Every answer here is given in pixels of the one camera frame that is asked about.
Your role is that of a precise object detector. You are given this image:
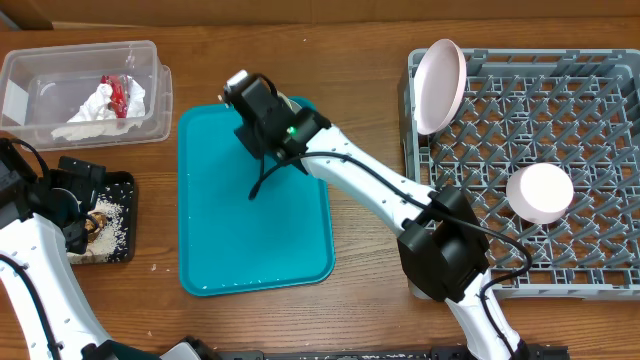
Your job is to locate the grey saucer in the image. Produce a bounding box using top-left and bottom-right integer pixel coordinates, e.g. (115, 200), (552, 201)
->
(277, 92), (302, 113)

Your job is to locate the brown food scrap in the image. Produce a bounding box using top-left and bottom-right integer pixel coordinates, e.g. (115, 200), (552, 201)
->
(85, 212), (108, 243)

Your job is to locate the white napkin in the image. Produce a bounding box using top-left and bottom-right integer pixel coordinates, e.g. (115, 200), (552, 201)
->
(51, 84), (141, 141)

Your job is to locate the small white paper piece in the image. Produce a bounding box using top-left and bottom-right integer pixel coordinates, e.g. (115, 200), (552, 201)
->
(126, 77), (146, 118)

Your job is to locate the red snack wrapper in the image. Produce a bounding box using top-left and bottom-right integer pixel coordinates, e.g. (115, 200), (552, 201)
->
(101, 75), (129, 118)

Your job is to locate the large white plate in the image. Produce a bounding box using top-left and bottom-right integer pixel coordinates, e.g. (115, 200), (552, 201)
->
(413, 39), (467, 135)

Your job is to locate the small white plate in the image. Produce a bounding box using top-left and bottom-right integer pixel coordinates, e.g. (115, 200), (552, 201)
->
(506, 163), (574, 225)

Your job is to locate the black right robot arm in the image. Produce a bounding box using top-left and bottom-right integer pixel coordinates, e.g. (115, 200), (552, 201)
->
(219, 71), (530, 359)

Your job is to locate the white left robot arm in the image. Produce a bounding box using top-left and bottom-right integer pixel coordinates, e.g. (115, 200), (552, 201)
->
(1, 138), (152, 359)

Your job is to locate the grey dishwasher rack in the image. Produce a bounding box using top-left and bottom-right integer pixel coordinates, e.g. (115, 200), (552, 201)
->
(398, 49), (639, 300)

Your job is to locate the black plastic tray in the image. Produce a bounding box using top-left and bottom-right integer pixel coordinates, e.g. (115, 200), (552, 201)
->
(64, 171), (139, 265)

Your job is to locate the pile of white rice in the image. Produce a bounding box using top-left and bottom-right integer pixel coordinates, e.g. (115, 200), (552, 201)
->
(67, 199), (128, 264)

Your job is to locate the clear plastic bin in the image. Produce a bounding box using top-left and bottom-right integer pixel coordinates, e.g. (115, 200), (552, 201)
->
(1, 41), (173, 151)

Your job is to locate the teal serving tray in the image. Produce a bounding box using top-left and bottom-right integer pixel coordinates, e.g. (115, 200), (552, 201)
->
(177, 105), (336, 297)

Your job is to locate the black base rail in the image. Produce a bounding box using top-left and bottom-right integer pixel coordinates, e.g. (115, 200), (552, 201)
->
(214, 345), (571, 360)

